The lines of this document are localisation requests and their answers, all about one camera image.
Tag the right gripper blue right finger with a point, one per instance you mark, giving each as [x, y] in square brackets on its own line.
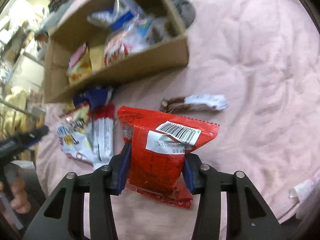
[188, 172]

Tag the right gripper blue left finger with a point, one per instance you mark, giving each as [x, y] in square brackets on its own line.
[123, 167]

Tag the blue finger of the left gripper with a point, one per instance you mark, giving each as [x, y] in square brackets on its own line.
[31, 138]

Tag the gold pink snack pouch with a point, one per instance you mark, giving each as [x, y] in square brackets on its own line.
[96, 54]

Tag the blue white chip bag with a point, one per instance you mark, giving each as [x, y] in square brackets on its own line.
[123, 11]

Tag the white purple snack bar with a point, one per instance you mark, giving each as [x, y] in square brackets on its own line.
[160, 30]

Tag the person's left hand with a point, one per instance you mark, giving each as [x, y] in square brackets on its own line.
[20, 202]

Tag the wooden drying rack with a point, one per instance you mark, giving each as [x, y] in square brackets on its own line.
[21, 111]

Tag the white red snack bar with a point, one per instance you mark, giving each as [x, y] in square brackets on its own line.
[103, 126]

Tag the red white cartoon snack bag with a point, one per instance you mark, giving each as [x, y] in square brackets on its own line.
[73, 134]

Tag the brown white chocolate bar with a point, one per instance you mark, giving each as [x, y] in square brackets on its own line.
[202, 102]

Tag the white kitchen cabinet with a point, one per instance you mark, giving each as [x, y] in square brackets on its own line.
[28, 71]

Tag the dark blue snack bag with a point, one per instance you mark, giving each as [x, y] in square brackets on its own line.
[95, 97]

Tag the yellow orange chip bag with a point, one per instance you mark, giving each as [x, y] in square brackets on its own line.
[82, 69]

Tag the pink bed quilt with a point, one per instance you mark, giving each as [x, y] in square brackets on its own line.
[263, 56]

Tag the pile of clothes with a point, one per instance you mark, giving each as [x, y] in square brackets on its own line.
[57, 8]

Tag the grey striped cloth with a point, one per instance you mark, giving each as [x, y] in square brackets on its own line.
[186, 11]

